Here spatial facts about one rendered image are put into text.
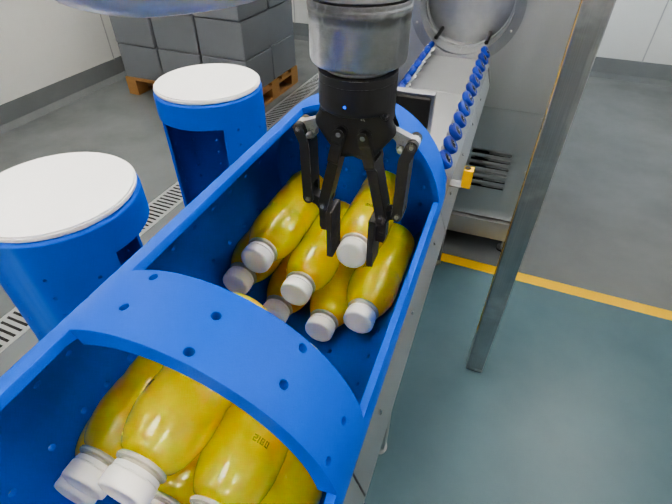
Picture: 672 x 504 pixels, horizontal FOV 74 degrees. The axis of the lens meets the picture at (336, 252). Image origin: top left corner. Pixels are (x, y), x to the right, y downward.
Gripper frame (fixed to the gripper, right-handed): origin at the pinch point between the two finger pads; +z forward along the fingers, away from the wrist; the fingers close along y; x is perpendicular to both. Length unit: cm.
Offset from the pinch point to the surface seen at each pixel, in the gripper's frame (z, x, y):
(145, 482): -2.4, 33.3, 3.9
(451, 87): 21, -107, 2
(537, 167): 25, -72, -26
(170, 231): -9.5, 16.4, 12.0
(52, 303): 23, 9, 51
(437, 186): -1.2, -12.4, -7.8
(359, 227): 0.6, -2.4, 0.0
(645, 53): 95, -440, -125
